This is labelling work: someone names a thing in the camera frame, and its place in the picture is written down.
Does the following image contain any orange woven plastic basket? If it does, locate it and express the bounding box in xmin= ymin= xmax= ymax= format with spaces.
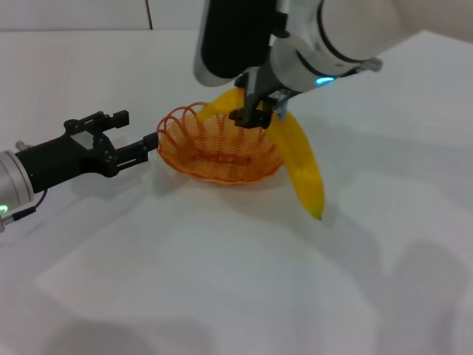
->
xmin=156 ymin=102 xmax=285 ymax=185

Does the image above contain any right arm cable with connector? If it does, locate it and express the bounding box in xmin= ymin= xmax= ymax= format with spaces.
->
xmin=268 ymin=90 xmax=290 ymax=121

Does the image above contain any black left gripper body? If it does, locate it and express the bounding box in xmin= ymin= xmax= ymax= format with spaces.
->
xmin=14 ymin=117 xmax=116 ymax=194

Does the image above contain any yellow banana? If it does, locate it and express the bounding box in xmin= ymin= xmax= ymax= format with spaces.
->
xmin=197 ymin=87 xmax=327 ymax=222

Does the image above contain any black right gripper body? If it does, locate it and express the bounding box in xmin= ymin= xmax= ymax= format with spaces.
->
xmin=242 ymin=67 xmax=286 ymax=112

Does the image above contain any arm cable with connector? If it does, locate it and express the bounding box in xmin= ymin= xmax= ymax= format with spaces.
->
xmin=10 ymin=188 xmax=49 ymax=223
xmin=268 ymin=90 xmax=290 ymax=121

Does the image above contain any left arm cable with connector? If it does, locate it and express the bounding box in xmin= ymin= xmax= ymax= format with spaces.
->
xmin=10 ymin=188 xmax=49 ymax=223

